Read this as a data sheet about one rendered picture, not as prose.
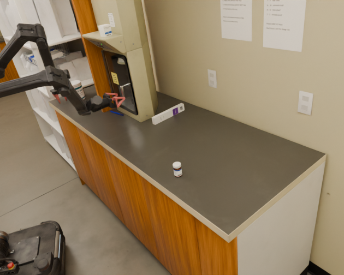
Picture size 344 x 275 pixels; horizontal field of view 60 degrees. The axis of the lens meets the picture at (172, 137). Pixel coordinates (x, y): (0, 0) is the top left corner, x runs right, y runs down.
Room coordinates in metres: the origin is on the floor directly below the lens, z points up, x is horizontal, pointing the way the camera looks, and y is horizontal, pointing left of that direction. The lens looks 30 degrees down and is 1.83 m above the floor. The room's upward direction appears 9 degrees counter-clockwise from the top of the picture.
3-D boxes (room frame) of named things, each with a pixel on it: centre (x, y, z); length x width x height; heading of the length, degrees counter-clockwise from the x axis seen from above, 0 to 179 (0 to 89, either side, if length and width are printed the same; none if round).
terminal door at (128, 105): (1.90, 0.29, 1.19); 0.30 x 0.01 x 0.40; 34
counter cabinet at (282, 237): (1.80, 0.13, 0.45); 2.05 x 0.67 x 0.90; 34
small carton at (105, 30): (1.82, 0.29, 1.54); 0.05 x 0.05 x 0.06; 42
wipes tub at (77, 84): (2.38, 0.74, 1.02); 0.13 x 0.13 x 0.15
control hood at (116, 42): (1.88, 0.33, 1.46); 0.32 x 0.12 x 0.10; 34
